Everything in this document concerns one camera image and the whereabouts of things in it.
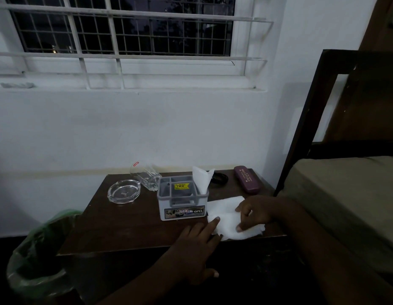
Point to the person's right hand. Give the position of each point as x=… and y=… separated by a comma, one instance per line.
x=261, y=210

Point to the person's left hand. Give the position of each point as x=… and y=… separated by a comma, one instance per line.
x=190, y=254

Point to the person's left thumb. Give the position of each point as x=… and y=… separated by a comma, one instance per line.
x=211, y=274

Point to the person's right thumb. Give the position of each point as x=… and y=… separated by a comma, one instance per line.
x=241, y=221

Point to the white tissue paper sheet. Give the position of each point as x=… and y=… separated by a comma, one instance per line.
x=226, y=215

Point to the person's left forearm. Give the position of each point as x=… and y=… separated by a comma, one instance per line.
x=136, y=287

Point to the person's right forearm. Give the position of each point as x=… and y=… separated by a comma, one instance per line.
x=330, y=250

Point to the maroon spectacle case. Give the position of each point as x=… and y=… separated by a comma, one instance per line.
x=248, y=180

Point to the folded white napkin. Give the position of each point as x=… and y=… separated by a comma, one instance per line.
x=201, y=179

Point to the grey plastic organizer box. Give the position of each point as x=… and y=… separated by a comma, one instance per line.
x=183, y=206

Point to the dark wooden table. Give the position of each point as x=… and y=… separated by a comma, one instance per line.
x=126, y=225

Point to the clear drinking glass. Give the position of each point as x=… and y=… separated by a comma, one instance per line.
x=147, y=176

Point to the beige mattress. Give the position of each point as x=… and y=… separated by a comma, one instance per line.
x=352, y=200

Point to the clear glass ashtray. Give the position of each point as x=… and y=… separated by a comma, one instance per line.
x=124, y=192

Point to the trash bin with green liner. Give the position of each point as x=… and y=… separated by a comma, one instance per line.
x=34, y=257

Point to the white framed window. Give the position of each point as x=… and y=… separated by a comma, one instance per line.
x=241, y=34

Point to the white metal window grille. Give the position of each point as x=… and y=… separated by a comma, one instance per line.
x=113, y=41

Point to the dark wooden bed frame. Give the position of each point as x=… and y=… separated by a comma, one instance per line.
x=314, y=111

